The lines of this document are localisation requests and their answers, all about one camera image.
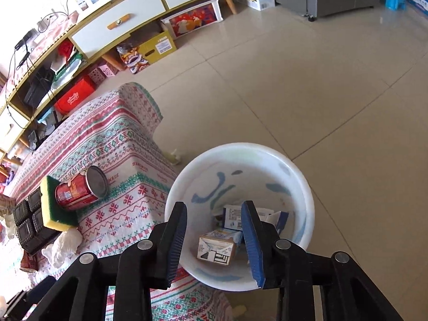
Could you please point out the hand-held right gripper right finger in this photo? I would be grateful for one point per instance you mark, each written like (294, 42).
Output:
(252, 244)

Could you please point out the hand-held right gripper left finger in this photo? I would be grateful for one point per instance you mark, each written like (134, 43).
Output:
(176, 240)

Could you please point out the brown white milk carton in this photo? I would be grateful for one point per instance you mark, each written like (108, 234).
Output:
(214, 245)

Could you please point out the white tissue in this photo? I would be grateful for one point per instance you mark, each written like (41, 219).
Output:
(65, 244)

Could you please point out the black plastic tray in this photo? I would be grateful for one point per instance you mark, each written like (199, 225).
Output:
(26, 227)

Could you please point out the white plastic trash bin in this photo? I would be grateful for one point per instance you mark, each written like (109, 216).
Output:
(234, 160)

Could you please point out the yellow green sponge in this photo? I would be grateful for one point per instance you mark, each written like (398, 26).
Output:
(50, 214)

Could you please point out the red tin can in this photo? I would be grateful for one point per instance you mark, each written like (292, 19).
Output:
(75, 192)

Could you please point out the patterned red green tablecloth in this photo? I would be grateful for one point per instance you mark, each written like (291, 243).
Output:
(117, 140)

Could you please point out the red gift box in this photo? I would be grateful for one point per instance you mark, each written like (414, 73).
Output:
(75, 95)

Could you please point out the light blue plastic tray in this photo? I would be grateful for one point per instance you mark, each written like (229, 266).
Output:
(45, 115)

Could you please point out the pink perforated box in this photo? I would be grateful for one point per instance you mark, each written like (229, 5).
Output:
(97, 76)
(110, 70)

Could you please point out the colourful lion toy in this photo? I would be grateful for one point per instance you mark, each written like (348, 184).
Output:
(132, 58)

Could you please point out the yellow cardboard box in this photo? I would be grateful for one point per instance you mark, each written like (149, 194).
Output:
(159, 46)

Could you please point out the white green plastic bag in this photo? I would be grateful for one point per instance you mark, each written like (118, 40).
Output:
(67, 70)

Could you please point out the black device on shelf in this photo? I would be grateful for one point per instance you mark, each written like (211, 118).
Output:
(38, 87)

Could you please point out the white storage bin red print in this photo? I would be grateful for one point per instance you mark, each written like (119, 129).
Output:
(190, 20)

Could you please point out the red paper decoration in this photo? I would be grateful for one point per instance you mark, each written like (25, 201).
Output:
(65, 49)

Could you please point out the black power adapter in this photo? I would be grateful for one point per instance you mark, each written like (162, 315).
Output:
(24, 58)
(20, 42)

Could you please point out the pink cabinet runner cloth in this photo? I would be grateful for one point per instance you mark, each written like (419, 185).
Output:
(50, 36)

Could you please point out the wooden tv cabinet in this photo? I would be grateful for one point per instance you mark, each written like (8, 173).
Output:
(229, 1)

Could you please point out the white power strip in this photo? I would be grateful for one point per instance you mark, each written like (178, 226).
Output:
(43, 23)

